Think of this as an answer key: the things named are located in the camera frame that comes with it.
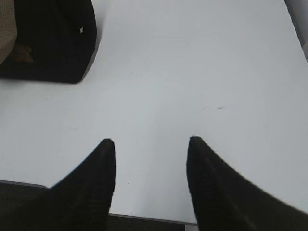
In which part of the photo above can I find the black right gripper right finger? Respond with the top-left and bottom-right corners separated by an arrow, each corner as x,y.
186,136 -> 308,231

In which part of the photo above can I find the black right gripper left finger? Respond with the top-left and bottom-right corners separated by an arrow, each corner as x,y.
14,139 -> 116,231

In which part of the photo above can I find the black bag with beige lining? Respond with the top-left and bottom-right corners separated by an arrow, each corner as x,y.
0,0 -> 97,84

